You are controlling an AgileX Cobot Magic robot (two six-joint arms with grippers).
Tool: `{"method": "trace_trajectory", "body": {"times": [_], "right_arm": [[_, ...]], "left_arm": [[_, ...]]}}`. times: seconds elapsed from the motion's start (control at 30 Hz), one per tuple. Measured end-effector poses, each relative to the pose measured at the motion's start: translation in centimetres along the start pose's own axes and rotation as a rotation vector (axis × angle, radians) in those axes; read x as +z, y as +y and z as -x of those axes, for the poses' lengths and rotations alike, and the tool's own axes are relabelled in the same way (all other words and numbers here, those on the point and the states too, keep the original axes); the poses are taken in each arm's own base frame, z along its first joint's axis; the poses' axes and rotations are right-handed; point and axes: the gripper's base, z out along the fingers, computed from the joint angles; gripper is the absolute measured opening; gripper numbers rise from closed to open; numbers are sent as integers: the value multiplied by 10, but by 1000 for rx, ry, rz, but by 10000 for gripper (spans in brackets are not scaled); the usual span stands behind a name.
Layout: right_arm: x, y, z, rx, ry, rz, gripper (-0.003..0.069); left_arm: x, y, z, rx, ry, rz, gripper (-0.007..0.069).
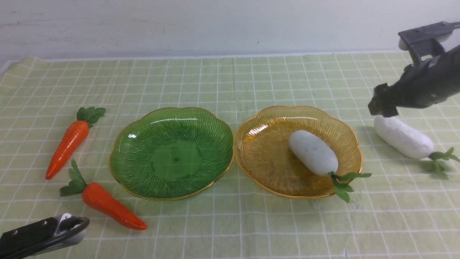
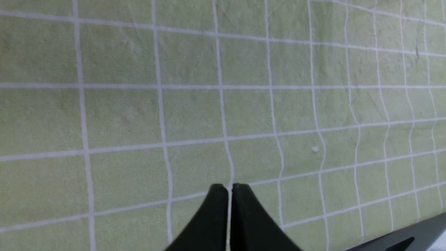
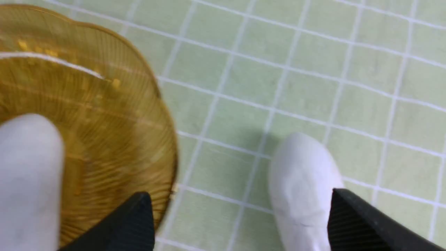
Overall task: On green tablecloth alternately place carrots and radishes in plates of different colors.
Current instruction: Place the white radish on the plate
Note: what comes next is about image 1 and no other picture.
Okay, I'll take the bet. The green checkered tablecloth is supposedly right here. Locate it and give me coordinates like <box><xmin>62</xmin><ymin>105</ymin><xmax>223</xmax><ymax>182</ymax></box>
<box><xmin>0</xmin><ymin>53</ymin><xmax>459</xmax><ymax>259</ymax></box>

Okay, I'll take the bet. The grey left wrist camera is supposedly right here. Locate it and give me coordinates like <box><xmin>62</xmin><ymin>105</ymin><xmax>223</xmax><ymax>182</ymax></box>
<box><xmin>33</xmin><ymin>213</ymin><xmax>90</xmax><ymax>256</ymax></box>

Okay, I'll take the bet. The orange toy carrot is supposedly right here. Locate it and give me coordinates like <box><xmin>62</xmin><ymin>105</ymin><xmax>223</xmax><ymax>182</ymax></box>
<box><xmin>59</xmin><ymin>159</ymin><xmax>148</xmax><ymax>231</ymax></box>
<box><xmin>45</xmin><ymin>106</ymin><xmax>106</xmax><ymax>180</ymax></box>

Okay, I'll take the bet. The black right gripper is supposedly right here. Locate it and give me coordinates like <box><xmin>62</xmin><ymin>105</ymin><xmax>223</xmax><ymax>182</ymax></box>
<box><xmin>368</xmin><ymin>46</ymin><xmax>460</xmax><ymax>118</ymax></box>

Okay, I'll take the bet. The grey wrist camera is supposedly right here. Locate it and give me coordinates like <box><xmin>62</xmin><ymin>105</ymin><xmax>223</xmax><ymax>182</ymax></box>
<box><xmin>398</xmin><ymin>21</ymin><xmax>460</xmax><ymax>65</ymax></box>
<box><xmin>33</xmin><ymin>213</ymin><xmax>90</xmax><ymax>256</ymax></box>

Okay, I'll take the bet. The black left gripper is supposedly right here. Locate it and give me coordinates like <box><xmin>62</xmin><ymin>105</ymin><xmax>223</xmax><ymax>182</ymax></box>
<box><xmin>0</xmin><ymin>216</ymin><xmax>90</xmax><ymax>259</ymax></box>

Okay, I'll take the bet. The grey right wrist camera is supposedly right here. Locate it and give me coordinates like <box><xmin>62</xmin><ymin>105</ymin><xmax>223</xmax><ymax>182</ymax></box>
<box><xmin>398</xmin><ymin>21</ymin><xmax>460</xmax><ymax>65</ymax></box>

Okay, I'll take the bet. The white toy radish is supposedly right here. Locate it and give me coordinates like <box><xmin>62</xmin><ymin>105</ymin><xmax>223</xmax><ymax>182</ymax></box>
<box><xmin>289</xmin><ymin>131</ymin><xmax>372</xmax><ymax>202</ymax></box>
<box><xmin>373</xmin><ymin>115</ymin><xmax>460</xmax><ymax>163</ymax></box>

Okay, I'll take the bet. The amber ribbed plastic plate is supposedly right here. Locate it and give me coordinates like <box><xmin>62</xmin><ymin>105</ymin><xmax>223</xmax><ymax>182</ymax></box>
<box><xmin>234</xmin><ymin>105</ymin><xmax>364</xmax><ymax>199</ymax></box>

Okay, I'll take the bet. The green ribbed plastic plate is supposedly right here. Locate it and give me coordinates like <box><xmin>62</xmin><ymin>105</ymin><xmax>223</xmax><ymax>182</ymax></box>
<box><xmin>108</xmin><ymin>107</ymin><xmax>234</xmax><ymax>200</ymax></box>

